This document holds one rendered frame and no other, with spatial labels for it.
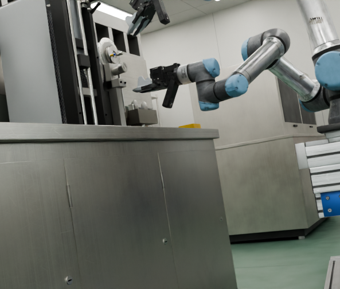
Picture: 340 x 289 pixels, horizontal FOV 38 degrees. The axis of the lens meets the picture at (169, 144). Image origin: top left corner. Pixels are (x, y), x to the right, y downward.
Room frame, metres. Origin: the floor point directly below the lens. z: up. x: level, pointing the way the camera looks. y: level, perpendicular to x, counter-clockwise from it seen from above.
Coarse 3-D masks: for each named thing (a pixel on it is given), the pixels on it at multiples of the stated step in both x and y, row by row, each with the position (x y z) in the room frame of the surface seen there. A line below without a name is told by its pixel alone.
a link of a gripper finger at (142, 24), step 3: (144, 18) 1.94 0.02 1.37; (141, 21) 1.94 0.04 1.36; (144, 21) 1.93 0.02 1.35; (147, 21) 1.95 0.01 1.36; (138, 24) 1.96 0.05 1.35; (141, 24) 1.95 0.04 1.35; (144, 24) 1.95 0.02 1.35; (138, 27) 1.95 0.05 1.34; (141, 27) 1.95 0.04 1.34; (144, 27) 1.96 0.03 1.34; (138, 30) 1.96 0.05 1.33; (141, 30) 1.96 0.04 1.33; (135, 33) 1.96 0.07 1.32; (138, 33) 1.96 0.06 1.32
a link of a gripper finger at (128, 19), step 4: (128, 16) 1.92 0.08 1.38; (132, 16) 1.91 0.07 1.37; (140, 16) 1.89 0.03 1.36; (128, 20) 1.92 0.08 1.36; (132, 20) 1.91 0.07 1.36; (140, 20) 1.91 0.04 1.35; (128, 24) 1.92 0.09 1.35; (132, 24) 1.90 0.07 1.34; (136, 24) 1.91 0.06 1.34; (128, 28) 1.91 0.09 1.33; (132, 28) 1.91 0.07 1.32; (128, 32) 1.92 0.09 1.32; (132, 32) 1.93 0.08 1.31
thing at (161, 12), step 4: (156, 0) 1.87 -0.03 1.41; (160, 0) 1.88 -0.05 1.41; (156, 4) 1.87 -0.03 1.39; (160, 4) 1.87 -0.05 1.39; (156, 8) 1.87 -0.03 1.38; (160, 8) 1.86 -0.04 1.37; (164, 8) 1.89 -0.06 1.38; (160, 12) 1.87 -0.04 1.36; (164, 12) 1.88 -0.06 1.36; (160, 16) 1.87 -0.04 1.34; (164, 16) 1.86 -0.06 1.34; (168, 16) 1.89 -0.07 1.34; (160, 20) 1.87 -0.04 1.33; (164, 20) 1.86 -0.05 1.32; (168, 20) 1.88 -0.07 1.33; (164, 24) 1.89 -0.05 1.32
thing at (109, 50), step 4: (108, 48) 1.94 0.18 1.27; (112, 48) 1.97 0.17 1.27; (108, 52) 1.94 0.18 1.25; (112, 52) 1.97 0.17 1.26; (116, 52) 1.99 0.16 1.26; (108, 56) 1.94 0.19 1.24; (112, 56) 1.97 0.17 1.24; (116, 56) 1.99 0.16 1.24; (108, 60) 1.95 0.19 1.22; (112, 60) 1.96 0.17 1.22; (116, 60) 1.98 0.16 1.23
